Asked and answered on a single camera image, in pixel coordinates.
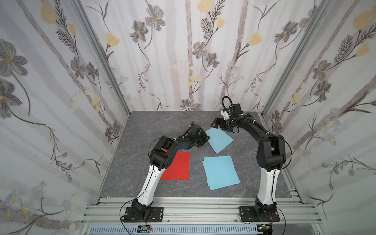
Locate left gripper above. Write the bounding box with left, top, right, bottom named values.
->
left=193, top=130, right=211, bottom=146

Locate light blue paper top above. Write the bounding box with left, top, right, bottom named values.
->
left=203, top=156, right=240, bottom=190

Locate red paper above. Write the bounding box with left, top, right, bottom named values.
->
left=161, top=151, right=191, bottom=181

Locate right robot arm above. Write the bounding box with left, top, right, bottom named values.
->
left=211, top=96, right=287, bottom=224

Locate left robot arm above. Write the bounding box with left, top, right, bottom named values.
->
left=121, top=123, right=210, bottom=222

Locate right circuit board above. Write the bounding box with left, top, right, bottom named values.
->
left=257, top=224, right=273, bottom=235

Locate circuit board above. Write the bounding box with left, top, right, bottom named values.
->
left=137, top=225, right=152, bottom=233
left=257, top=224, right=273, bottom=235

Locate left circuit board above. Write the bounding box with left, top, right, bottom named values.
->
left=137, top=225, right=152, bottom=233

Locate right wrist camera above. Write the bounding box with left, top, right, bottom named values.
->
left=220, top=108, right=230, bottom=120

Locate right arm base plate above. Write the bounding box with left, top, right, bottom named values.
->
left=239, top=206, right=281, bottom=223

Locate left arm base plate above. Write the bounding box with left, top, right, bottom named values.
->
left=120, top=207, right=164, bottom=223

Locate aluminium front rail frame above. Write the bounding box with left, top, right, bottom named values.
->
left=80, top=197, right=326, bottom=235

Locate left corner aluminium post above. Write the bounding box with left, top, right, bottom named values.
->
left=70, top=0, right=131, bottom=118

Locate corner aluminium post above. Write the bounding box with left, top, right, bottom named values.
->
left=260, top=0, right=333, bottom=118
left=70, top=0, right=131, bottom=118

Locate right corner aluminium post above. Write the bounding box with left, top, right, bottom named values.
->
left=260, top=0, right=333, bottom=118

